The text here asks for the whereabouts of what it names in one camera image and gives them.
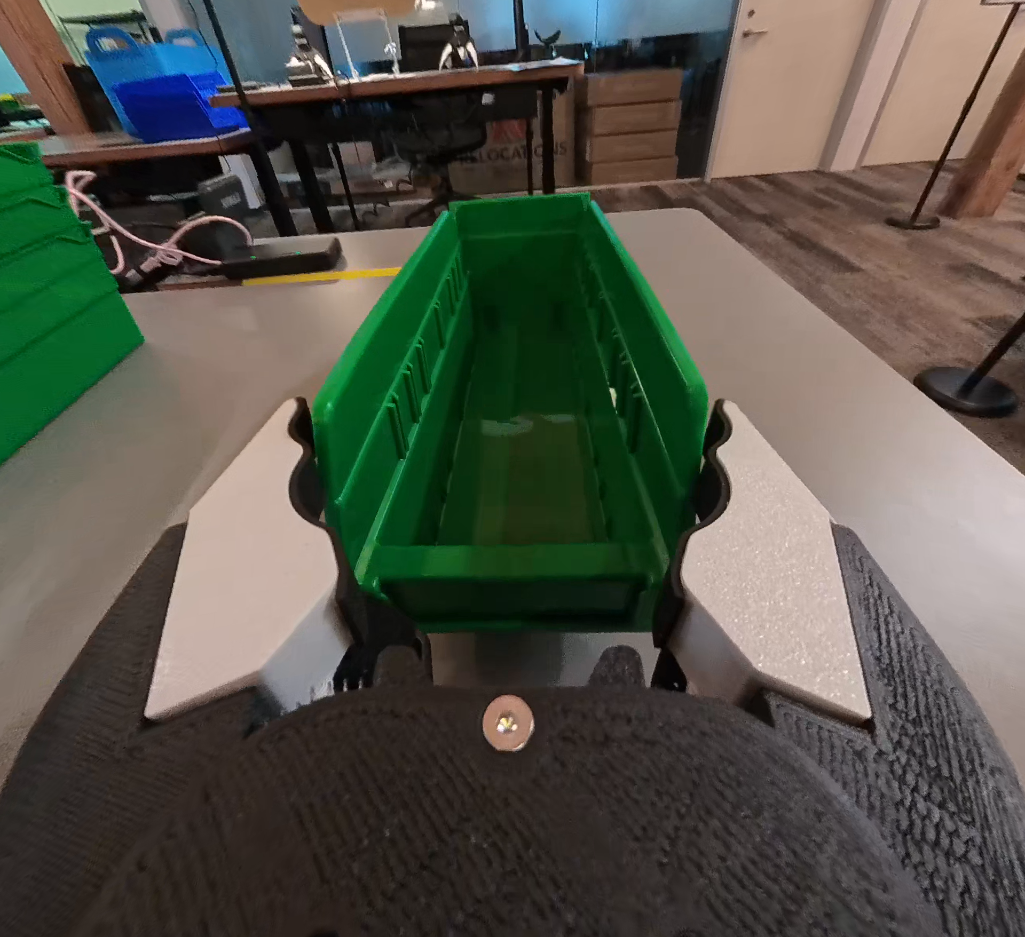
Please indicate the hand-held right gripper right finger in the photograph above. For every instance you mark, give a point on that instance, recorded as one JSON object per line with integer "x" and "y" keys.
{"x": 769, "y": 577}

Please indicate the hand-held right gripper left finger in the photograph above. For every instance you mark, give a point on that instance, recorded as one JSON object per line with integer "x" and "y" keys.
{"x": 240, "y": 577}

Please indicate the yellow tape strip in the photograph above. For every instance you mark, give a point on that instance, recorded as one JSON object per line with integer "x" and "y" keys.
{"x": 320, "y": 277}

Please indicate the black charging hub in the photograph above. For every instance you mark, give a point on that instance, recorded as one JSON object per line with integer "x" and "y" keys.
{"x": 312, "y": 257}

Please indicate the black sign stand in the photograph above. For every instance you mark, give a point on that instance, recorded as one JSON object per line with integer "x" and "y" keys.
{"x": 913, "y": 221}

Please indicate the flat cardboard box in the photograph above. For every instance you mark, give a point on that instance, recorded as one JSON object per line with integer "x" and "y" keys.
{"x": 632, "y": 87}
{"x": 632, "y": 171}
{"x": 632, "y": 118}
{"x": 632, "y": 145}

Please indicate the wooden desk black legs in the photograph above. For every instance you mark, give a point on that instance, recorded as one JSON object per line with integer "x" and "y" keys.
{"x": 448, "y": 79}
{"x": 120, "y": 146}

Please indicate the large printed cardboard box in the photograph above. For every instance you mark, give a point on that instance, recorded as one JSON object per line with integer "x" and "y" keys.
{"x": 556, "y": 160}

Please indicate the blue plastic bin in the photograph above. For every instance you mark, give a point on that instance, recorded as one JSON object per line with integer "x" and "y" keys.
{"x": 176, "y": 109}

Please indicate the wooden pillar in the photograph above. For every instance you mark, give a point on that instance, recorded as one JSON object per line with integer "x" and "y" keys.
{"x": 993, "y": 152}
{"x": 32, "y": 48}

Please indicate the black office chair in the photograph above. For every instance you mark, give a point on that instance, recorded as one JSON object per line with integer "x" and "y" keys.
{"x": 436, "y": 133}

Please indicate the white door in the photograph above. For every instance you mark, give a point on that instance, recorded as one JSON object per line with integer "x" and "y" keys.
{"x": 809, "y": 56}

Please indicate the black monitor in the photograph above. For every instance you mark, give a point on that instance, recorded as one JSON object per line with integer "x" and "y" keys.
{"x": 420, "y": 48}

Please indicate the black stanchion post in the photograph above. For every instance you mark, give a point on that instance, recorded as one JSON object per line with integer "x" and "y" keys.
{"x": 965, "y": 391}

